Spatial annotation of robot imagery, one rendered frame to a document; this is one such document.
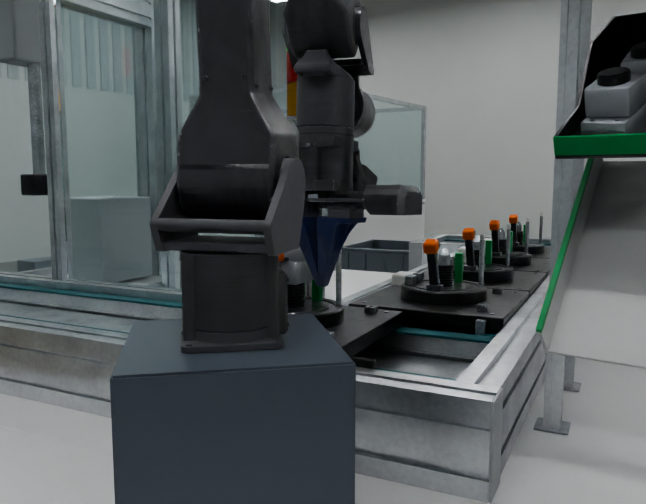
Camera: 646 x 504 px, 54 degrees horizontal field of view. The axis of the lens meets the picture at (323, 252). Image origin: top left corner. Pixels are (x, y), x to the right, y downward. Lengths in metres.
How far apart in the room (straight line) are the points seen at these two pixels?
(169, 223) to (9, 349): 0.62
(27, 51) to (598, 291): 1.33
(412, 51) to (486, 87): 1.66
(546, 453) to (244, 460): 0.46
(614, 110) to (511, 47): 11.28
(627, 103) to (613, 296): 0.20
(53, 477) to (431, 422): 0.39
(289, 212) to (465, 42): 11.88
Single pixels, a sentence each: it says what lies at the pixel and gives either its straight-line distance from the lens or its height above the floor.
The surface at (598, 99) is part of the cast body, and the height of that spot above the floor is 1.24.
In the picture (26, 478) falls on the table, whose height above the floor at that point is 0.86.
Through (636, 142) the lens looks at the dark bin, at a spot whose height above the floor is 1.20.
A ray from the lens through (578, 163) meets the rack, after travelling 0.96.
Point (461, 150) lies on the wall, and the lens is 12.03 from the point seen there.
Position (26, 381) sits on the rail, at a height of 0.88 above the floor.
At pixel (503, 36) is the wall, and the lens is 12.03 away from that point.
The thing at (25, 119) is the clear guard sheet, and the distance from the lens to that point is 2.07.
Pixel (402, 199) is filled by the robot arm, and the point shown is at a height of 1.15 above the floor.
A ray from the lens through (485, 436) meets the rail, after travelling 0.64.
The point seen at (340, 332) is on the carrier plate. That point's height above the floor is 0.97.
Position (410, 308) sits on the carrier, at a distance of 0.97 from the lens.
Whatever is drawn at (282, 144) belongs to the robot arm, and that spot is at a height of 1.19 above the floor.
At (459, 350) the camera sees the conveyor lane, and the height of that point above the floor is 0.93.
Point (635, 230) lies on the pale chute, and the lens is 0.78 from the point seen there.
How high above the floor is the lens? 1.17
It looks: 7 degrees down
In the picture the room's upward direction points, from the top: straight up
